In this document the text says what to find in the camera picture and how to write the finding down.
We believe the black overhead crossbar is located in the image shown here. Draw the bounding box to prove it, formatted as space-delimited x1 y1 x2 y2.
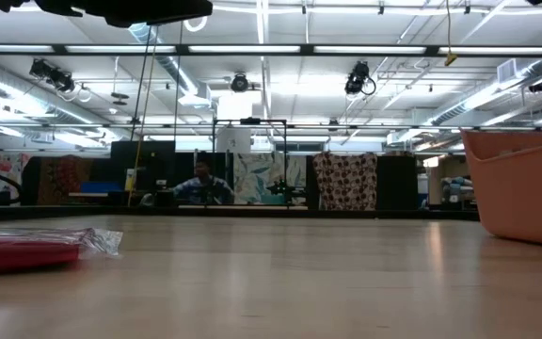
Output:
0 43 542 57

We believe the small black background robot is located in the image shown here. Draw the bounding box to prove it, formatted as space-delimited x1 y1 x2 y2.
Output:
265 177 308 207

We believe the plain black fabric panel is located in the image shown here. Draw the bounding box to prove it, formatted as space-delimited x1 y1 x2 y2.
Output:
376 154 420 212

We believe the leaf print fabric panel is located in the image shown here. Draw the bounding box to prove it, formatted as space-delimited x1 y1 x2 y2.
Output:
232 152 308 206

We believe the blue box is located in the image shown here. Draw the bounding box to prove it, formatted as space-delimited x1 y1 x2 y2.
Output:
80 181 122 194

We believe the white ring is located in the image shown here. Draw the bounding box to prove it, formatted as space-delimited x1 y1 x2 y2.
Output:
183 16 209 34

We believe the orange plastic basket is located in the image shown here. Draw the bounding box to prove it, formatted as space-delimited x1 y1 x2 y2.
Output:
460 127 542 250

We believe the pink floral fabric panel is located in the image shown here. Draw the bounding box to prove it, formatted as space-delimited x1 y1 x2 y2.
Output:
0 151 33 203

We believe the brown patterned fabric panel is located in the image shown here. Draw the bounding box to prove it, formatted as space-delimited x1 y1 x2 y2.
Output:
35 154 98 206

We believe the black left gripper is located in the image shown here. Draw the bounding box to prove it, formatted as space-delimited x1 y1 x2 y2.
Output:
35 0 152 28

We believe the red white dotted fabric panel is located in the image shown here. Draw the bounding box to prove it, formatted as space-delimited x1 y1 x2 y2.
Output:
311 152 379 212

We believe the red popcorn bag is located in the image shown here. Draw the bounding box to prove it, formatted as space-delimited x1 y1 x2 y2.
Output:
144 0 215 26
0 227 124 277

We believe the black metal frame stand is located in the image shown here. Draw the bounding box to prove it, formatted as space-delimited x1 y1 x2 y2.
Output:
212 117 289 208

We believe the person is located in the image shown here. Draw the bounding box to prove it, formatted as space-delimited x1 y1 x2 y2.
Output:
171 158 236 206

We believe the yellow hanging cord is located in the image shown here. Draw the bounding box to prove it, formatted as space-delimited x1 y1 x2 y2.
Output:
443 0 459 68

